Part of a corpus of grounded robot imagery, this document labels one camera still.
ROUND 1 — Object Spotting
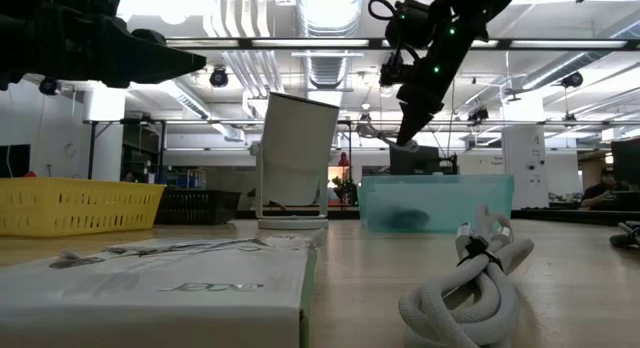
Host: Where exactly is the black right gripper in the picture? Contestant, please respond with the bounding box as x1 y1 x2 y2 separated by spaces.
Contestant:
384 0 489 147

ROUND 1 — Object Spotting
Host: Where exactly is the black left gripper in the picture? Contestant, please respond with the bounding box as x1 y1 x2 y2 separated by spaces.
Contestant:
0 12 207 92

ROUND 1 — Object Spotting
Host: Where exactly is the white cable bundle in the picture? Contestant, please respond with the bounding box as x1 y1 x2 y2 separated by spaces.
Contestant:
356 121 420 153

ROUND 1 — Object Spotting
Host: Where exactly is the grey braided cable bundle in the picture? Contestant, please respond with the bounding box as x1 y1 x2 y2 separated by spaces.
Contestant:
397 203 536 348

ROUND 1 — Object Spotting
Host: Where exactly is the white Acer manual booklet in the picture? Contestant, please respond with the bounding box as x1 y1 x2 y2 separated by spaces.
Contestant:
0 234 320 348

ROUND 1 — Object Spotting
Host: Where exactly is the translucent green plastic bin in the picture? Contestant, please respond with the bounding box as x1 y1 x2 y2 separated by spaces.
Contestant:
356 173 516 235

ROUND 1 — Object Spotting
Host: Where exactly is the black computer monitor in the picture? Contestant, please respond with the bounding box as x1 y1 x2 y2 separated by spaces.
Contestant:
388 145 459 177

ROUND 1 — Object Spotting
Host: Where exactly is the green potted plant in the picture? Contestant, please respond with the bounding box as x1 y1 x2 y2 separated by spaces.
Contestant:
332 175 359 207

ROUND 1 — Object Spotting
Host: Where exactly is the black background rack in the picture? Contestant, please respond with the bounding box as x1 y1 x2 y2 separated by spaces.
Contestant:
82 117 169 185

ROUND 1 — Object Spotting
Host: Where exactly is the white pillar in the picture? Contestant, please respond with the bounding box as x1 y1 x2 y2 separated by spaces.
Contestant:
501 95 550 210

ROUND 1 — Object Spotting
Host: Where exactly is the white cylindrical projector on stand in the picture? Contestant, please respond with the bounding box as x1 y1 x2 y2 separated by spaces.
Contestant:
248 91 342 231

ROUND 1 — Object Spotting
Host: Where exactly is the black plastic slotted basket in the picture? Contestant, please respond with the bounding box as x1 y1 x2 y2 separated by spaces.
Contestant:
154 188 243 226

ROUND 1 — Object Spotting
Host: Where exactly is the yellow plastic slotted basket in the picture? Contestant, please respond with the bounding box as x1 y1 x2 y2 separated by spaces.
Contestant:
0 176 167 238

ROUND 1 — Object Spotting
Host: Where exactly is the person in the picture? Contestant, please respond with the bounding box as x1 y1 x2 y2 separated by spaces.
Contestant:
579 166 621 210

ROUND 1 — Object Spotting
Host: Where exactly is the large dark monitor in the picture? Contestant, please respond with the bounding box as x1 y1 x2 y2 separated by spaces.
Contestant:
610 137 640 192

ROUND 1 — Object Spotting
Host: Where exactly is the black hanging ceiling camera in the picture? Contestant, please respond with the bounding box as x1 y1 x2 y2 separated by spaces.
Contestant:
378 51 407 87

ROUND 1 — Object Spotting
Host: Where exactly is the black overhead frame beam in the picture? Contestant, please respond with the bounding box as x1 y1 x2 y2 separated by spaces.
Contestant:
164 36 640 51

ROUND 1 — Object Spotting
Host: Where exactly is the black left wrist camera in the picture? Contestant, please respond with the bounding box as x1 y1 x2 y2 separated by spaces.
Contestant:
0 0 126 19

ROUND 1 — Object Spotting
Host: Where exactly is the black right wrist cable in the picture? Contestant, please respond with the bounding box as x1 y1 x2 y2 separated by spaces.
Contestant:
368 0 416 24

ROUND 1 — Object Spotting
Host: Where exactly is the silver ceiling ventilation duct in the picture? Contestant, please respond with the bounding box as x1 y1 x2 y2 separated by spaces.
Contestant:
294 0 365 89

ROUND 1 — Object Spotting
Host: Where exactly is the dark wall screen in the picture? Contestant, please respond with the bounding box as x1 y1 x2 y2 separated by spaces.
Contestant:
0 143 31 179

